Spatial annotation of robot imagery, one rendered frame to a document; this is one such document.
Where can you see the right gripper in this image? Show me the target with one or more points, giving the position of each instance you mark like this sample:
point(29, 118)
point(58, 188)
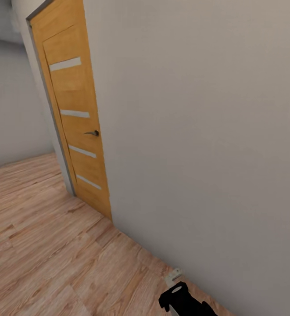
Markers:
point(164, 299)

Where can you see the door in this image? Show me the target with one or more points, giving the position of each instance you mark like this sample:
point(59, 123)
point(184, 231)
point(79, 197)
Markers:
point(60, 34)

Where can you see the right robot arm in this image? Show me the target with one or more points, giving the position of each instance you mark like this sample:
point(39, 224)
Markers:
point(178, 300)

